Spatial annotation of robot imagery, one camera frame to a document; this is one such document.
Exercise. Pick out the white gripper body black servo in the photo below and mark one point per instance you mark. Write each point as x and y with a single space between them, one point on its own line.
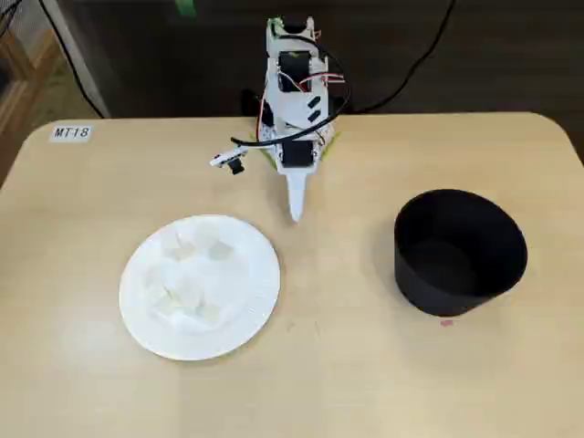
297 156

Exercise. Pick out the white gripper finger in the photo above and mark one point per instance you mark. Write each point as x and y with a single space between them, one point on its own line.
297 196

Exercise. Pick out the white cube block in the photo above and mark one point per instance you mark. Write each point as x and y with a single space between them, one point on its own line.
153 279
165 306
204 235
171 239
222 250
209 314
188 289

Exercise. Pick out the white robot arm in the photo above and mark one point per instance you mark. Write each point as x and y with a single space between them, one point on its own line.
292 106

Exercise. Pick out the white paper plate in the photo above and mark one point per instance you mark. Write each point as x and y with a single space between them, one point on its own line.
246 319

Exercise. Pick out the black pot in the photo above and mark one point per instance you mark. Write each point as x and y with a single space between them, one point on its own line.
456 278

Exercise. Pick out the short green tape piece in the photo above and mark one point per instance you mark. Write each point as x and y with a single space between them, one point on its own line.
184 6

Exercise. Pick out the small pink sticker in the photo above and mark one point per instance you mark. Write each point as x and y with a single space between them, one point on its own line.
445 323

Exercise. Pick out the MT18 paper label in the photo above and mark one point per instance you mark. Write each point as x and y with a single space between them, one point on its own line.
70 132

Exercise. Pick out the wooden shelf unit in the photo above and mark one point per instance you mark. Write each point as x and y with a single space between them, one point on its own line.
18 91

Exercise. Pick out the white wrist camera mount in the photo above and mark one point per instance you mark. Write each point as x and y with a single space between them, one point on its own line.
227 158

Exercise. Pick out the grey metal post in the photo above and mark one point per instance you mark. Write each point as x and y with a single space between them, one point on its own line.
77 59

